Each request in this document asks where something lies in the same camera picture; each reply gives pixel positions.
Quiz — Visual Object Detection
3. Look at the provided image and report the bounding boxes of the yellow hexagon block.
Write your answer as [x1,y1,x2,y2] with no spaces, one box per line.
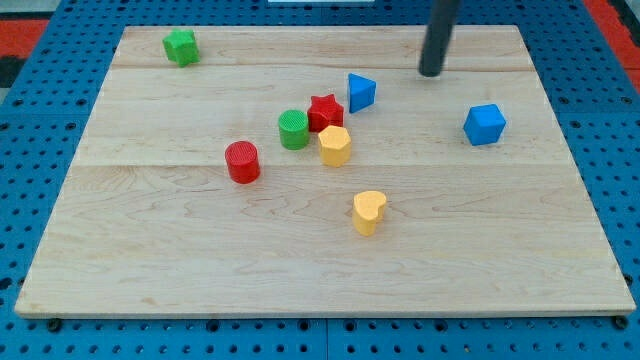
[318,125,351,167]

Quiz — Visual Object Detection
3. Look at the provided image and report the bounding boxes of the red star block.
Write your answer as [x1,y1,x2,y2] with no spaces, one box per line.
[307,94,344,132]

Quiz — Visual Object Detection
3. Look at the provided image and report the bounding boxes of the green star block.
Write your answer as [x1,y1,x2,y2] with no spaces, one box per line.
[162,29,200,67]

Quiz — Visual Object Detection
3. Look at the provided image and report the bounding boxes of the light wooden board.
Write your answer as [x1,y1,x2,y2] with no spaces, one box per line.
[15,25,636,319]

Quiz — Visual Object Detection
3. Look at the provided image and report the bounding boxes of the yellow heart block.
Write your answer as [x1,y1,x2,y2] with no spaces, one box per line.
[352,190,387,236]

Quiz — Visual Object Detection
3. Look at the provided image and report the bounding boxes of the green cylinder block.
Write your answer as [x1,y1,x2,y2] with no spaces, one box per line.
[278,109,309,150]

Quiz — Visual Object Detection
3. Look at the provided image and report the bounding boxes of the red cylinder block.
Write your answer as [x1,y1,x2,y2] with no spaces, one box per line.
[225,141,260,184]

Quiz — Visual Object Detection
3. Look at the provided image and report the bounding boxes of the blue triangle block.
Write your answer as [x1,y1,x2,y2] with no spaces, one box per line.
[348,73,377,113]

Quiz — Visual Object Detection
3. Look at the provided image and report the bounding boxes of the blue cube block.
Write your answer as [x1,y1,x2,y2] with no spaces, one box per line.
[463,104,506,146]

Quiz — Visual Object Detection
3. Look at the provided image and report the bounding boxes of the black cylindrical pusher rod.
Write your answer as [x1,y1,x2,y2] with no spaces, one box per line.
[418,0,461,77]

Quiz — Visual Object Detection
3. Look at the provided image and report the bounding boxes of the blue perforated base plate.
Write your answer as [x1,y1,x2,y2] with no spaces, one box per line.
[1,1,639,359]

